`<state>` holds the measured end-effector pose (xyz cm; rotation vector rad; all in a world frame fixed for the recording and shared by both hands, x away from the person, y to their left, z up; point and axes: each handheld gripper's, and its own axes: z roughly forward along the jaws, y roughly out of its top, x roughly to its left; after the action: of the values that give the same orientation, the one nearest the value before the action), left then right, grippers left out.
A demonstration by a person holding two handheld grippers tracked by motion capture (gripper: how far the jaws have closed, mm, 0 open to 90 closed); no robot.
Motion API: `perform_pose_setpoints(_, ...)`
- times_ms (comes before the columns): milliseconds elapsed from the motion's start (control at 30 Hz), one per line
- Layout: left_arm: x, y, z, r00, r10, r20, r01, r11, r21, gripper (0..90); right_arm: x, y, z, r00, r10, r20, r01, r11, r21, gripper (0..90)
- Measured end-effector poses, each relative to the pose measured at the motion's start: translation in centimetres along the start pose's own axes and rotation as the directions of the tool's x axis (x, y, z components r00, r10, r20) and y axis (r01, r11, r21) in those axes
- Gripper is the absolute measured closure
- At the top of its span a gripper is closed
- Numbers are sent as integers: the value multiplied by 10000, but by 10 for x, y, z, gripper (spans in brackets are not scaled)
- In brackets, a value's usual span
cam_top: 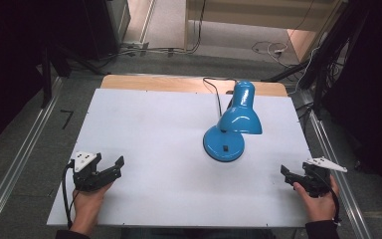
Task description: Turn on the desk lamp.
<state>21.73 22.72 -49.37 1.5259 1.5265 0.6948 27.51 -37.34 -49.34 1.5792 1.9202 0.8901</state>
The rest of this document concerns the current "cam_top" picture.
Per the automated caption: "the bundle of floor cables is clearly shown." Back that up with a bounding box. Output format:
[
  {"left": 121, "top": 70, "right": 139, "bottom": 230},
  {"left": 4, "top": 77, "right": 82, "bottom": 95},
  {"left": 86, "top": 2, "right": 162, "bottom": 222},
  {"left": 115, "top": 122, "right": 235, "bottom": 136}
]
[{"left": 95, "top": 0, "right": 208, "bottom": 69}]

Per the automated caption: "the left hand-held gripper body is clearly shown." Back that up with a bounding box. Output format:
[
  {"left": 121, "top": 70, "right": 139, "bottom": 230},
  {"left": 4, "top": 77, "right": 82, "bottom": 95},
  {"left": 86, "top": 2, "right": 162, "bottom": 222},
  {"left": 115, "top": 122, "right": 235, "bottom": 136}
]
[{"left": 70, "top": 151, "right": 114, "bottom": 192}]

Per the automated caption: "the person's left hand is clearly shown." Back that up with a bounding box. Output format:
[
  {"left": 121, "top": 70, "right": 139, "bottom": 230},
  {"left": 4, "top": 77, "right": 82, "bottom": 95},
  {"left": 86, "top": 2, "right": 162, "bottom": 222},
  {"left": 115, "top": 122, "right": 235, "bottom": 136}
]
[{"left": 70, "top": 181, "right": 114, "bottom": 236}]

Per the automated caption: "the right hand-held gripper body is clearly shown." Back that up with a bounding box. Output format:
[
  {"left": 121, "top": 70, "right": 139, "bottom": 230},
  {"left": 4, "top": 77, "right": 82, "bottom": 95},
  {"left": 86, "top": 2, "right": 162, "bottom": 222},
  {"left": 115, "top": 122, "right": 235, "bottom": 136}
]
[{"left": 297, "top": 156, "right": 348, "bottom": 199}]

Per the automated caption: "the white floor cable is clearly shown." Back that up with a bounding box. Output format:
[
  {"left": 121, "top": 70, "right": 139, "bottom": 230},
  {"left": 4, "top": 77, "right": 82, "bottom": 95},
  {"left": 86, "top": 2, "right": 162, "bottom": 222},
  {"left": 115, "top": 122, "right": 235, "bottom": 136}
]
[{"left": 251, "top": 40, "right": 291, "bottom": 69}]

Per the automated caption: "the blue desk lamp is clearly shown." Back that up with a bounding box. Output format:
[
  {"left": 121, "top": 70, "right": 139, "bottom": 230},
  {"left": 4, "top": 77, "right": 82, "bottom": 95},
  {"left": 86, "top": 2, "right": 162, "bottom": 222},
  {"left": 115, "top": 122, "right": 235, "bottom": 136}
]
[{"left": 202, "top": 80, "right": 264, "bottom": 163}]

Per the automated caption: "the light wooden furniture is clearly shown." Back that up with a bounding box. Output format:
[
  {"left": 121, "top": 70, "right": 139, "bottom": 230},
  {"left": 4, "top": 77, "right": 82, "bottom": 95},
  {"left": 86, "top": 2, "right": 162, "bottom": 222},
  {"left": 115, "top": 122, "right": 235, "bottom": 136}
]
[{"left": 182, "top": 0, "right": 347, "bottom": 64}]

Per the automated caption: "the black curtain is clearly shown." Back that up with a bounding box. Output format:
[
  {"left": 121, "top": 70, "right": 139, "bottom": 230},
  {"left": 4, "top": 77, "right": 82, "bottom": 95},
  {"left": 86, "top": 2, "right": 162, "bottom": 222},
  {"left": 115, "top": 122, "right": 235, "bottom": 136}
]
[
  {"left": 0, "top": 0, "right": 91, "bottom": 157},
  {"left": 321, "top": 0, "right": 382, "bottom": 200}
]

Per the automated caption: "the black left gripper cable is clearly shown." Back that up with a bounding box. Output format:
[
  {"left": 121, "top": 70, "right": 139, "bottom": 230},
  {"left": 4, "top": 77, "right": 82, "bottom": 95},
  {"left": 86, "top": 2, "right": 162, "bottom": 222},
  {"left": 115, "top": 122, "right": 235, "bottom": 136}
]
[{"left": 61, "top": 159, "right": 81, "bottom": 230}]

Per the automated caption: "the black cabinet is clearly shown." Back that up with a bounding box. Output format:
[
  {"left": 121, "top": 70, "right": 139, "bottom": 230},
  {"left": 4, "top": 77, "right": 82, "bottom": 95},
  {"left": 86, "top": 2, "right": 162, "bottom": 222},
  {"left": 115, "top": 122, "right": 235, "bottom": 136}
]
[{"left": 81, "top": 0, "right": 132, "bottom": 62}]

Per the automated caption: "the aluminium floor rail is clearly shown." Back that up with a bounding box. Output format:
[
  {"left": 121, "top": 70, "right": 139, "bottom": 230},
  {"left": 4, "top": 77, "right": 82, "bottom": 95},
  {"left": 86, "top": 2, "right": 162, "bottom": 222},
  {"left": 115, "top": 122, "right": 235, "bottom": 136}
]
[
  {"left": 306, "top": 109, "right": 374, "bottom": 239},
  {"left": 0, "top": 77, "right": 64, "bottom": 239}
]

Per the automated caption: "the black lamp cable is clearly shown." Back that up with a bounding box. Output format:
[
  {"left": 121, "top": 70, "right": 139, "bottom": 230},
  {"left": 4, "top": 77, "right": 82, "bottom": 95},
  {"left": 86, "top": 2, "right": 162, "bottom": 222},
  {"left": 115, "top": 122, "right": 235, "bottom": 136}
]
[{"left": 202, "top": 77, "right": 238, "bottom": 118}]

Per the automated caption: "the black metal stand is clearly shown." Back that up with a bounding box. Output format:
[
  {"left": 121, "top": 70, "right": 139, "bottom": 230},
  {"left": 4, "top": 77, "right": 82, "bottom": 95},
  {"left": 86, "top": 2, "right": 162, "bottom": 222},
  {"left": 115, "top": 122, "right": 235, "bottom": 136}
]
[
  {"left": 262, "top": 0, "right": 371, "bottom": 116},
  {"left": 39, "top": 43, "right": 107, "bottom": 110}
]

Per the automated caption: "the person's right hand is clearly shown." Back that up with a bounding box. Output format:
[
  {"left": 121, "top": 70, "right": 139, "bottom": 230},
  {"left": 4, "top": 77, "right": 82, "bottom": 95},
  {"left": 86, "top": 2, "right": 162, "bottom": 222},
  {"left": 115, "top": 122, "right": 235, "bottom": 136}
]
[{"left": 292, "top": 174, "right": 341, "bottom": 223}]

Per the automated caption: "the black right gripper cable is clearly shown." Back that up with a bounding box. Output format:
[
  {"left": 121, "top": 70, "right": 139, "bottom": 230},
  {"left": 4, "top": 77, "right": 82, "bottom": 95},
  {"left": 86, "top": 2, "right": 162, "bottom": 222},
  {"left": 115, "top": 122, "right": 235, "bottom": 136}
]
[{"left": 312, "top": 168, "right": 342, "bottom": 224}]

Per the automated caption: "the wooden table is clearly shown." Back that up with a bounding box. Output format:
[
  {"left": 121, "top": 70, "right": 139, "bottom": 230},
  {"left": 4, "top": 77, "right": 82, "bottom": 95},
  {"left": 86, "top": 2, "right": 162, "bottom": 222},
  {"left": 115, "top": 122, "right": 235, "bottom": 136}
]
[{"left": 99, "top": 74, "right": 288, "bottom": 98}]

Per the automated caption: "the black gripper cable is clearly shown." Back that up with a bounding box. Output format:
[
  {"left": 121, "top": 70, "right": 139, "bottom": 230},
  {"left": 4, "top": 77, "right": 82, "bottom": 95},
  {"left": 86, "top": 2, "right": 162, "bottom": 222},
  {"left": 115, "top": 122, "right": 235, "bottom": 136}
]
[
  {"left": 312, "top": 168, "right": 342, "bottom": 224},
  {"left": 61, "top": 159, "right": 81, "bottom": 230}
]

